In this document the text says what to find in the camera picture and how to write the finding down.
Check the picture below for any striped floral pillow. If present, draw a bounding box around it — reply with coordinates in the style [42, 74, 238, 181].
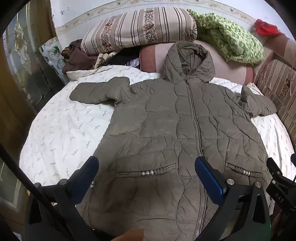
[80, 7, 198, 55]

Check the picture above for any brown cloth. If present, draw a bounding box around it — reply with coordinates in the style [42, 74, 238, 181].
[61, 39, 97, 74]

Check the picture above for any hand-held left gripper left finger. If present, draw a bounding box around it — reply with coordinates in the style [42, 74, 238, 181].
[24, 156, 100, 241]

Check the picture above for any olive quilted hooded jacket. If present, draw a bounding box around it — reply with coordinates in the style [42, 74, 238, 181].
[69, 41, 277, 241]

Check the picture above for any white leaf-print bedsheet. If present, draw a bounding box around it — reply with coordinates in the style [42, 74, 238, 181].
[19, 65, 296, 207]

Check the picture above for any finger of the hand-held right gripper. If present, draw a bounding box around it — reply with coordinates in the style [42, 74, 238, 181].
[266, 157, 288, 183]

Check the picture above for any pink blanket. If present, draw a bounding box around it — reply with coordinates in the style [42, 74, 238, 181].
[139, 40, 255, 86]

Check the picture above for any wooden door with glass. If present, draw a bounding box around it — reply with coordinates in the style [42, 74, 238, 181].
[0, 0, 68, 144]

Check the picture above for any striped floral bed cushion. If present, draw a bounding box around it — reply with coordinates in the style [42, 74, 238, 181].
[253, 37, 296, 149]

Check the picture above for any green patterned blanket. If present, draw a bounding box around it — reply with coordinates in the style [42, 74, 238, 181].
[187, 9, 265, 67]

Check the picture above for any black cable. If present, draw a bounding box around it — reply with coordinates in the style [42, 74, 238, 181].
[0, 144, 97, 241]

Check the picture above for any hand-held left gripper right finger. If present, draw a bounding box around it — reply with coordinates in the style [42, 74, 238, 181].
[195, 156, 271, 241]

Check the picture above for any red cloth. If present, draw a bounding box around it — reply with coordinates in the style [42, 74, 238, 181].
[254, 19, 285, 37]

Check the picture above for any cream patterned cloth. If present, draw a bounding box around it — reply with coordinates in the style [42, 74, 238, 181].
[94, 53, 118, 69]

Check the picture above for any person's left hand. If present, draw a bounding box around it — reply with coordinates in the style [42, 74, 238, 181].
[116, 229, 145, 241]

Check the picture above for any dark cloth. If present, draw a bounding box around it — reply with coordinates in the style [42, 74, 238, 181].
[109, 54, 140, 70]

